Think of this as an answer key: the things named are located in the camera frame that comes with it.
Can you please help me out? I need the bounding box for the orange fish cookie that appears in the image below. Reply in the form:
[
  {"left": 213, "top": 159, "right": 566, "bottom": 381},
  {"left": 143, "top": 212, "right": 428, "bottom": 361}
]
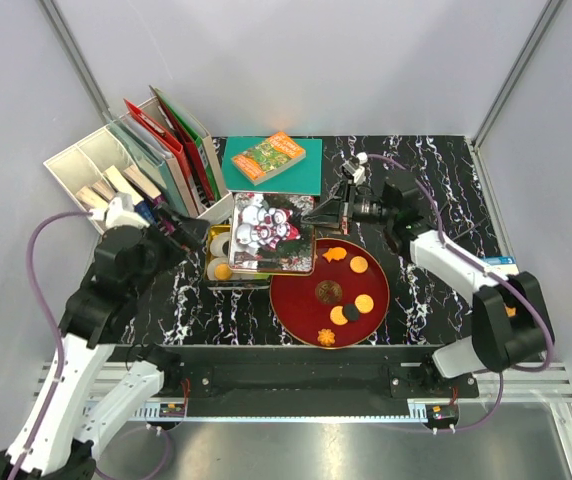
[{"left": 322, "top": 247, "right": 347, "bottom": 262}]

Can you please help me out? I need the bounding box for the orange swirl cookie bottom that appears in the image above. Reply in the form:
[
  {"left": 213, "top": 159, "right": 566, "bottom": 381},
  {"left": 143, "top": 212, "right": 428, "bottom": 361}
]
[{"left": 317, "top": 329, "right": 336, "bottom": 347}]

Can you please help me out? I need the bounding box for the gold tin lid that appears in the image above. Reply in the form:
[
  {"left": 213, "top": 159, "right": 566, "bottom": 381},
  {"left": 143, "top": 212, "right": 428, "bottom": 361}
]
[{"left": 228, "top": 192, "right": 315, "bottom": 276}]

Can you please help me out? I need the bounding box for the dog picture book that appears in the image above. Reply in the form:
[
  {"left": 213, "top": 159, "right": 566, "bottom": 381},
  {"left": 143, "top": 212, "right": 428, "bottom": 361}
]
[{"left": 484, "top": 256, "right": 519, "bottom": 275}]

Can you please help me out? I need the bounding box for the green folder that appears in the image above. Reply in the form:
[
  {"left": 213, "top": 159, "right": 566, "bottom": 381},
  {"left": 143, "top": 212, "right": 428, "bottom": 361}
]
[{"left": 149, "top": 86, "right": 228, "bottom": 201}]

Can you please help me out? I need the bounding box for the purple spine book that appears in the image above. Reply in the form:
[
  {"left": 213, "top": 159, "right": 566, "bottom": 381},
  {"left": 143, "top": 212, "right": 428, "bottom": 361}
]
[{"left": 123, "top": 165, "right": 165, "bottom": 205}]

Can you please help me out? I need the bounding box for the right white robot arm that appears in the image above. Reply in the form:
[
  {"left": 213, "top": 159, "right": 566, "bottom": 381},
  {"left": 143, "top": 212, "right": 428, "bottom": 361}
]
[{"left": 302, "top": 172, "right": 554, "bottom": 397}]

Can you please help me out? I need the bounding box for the tan paperback book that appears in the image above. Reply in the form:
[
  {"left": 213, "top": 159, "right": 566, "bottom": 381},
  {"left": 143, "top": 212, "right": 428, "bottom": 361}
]
[{"left": 74, "top": 186, "right": 108, "bottom": 211}]

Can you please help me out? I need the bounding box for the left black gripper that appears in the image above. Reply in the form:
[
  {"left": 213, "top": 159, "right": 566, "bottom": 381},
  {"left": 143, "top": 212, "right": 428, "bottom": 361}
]
[{"left": 129, "top": 202, "right": 210, "bottom": 298}]

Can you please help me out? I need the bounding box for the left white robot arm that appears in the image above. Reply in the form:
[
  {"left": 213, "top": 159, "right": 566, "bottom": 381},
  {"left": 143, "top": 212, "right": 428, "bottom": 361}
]
[{"left": 0, "top": 200, "right": 210, "bottom": 479}]

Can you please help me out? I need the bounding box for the teal binder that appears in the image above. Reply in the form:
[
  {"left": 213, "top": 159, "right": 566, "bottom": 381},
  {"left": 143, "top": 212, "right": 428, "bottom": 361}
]
[{"left": 105, "top": 114, "right": 192, "bottom": 217}]

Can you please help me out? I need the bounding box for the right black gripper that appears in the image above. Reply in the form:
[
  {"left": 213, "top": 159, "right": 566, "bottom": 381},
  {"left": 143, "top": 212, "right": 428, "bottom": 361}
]
[{"left": 302, "top": 180, "right": 395, "bottom": 235}]

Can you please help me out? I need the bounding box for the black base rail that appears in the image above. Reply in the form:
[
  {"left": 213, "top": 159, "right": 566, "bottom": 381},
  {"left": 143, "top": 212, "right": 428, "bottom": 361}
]
[{"left": 100, "top": 343, "right": 480, "bottom": 419}]

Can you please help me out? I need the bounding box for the red round plate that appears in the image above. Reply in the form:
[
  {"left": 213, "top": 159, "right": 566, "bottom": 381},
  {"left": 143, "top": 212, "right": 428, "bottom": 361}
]
[{"left": 270, "top": 238, "right": 390, "bottom": 349}]

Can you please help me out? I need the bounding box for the blue spine book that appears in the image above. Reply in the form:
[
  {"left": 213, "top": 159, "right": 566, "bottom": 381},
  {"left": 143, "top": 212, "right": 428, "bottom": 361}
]
[{"left": 103, "top": 165, "right": 155, "bottom": 221}]

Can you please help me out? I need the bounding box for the gold cookie tin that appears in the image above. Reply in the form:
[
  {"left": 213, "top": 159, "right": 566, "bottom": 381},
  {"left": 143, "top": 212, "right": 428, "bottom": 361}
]
[{"left": 203, "top": 225, "right": 270, "bottom": 291}]

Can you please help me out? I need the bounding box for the red folder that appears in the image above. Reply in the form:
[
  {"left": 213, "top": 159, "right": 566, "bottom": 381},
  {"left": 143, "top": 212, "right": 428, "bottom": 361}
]
[{"left": 124, "top": 100, "right": 219, "bottom": 206}]

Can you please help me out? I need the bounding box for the black spine book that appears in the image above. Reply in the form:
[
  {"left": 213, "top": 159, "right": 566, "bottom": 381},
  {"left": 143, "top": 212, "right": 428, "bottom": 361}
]
[{"left": 91, "top": 180, "right": 116, "bottom": 202}]

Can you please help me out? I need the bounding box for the orange paperback book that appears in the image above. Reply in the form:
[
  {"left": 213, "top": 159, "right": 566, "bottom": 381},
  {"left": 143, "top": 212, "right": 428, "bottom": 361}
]
[{"left": 232, "top": 132, "right": 306, "bottom": 185}]

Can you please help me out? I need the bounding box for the round biscuit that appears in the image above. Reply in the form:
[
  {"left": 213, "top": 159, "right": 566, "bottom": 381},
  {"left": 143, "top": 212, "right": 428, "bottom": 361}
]
[
  {"left": 355, "top": 294, "right": 374, "bottom": 314},
  {"left": 349, "top": 256, "right": 369, "bottom": 274},
  {"left": 329, "top": 305, "right": 348, "bottom": 326},
  {"left": 214, "top": 263, "right": 232, "bottom": 281}
]

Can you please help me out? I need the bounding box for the teal hardcover book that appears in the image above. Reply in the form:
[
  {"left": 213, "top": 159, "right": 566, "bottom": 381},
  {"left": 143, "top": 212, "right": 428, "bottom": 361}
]
[{"left": 221, "top": 136, "right": 323, "bottom": 196}]

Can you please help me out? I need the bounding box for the black sandwich cookie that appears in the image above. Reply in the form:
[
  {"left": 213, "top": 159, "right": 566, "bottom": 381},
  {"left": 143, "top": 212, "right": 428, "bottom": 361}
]
[{"left": 342, "top": 304, "right": 361, "bottom": 322}]

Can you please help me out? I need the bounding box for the white book organizer box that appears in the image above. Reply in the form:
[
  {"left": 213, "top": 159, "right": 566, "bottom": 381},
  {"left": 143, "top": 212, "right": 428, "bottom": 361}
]
[{"left": 44, "top": 125, "right": 233, "bottom": 224}]

